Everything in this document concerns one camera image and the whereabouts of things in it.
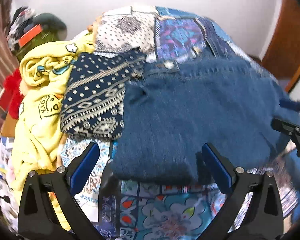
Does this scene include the dark green round cushion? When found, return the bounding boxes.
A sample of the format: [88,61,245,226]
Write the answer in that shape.
[33,12,68,40]

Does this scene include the blue denim jeans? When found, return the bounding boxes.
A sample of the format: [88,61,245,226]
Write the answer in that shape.
[111,56,300,185]

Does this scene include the green bag orange strap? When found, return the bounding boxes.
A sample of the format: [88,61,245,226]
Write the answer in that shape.
[13,24,63,63]

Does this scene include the red plush fabric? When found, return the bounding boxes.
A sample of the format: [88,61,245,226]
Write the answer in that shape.
[0,68,24,120]

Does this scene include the yellow printed garment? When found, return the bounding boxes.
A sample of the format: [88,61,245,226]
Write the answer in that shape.
[9,33,97,231]

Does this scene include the brown wooden door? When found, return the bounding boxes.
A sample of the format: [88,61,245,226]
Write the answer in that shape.
[262,0,300,92]

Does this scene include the patchwork patterned bedspread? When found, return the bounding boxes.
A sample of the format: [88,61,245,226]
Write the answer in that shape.
[0,4,300,240]

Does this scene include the black white patterned clothes pile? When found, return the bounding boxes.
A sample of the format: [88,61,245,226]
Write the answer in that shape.
[7,7,36,51]

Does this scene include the navy white patterned folded garment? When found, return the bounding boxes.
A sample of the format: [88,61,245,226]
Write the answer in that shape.
[60,48,146,140]

